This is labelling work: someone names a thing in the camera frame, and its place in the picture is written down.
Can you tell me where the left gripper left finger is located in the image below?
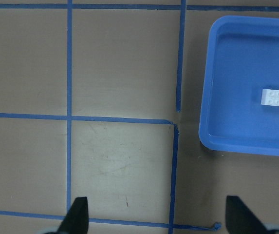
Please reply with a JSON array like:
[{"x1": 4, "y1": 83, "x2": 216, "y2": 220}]
[{"x1": 57, "y1": 197, "x2": 89, "y2": 234}]

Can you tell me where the white block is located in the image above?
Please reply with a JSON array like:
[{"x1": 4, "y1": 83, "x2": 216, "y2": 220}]
[{"x1": 261, "y1": 89, "x2": 279, "y2": 106}]

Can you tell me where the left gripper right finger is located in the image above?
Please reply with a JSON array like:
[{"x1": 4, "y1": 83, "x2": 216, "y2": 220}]
[{"x1": 226, "y1": 195, "x2": 267, "y2": 234}]

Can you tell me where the blue plastic tray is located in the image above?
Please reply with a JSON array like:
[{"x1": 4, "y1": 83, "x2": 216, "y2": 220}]
[{"x1": 199, "y1": 16, "x2": 279, "y2": 156}]

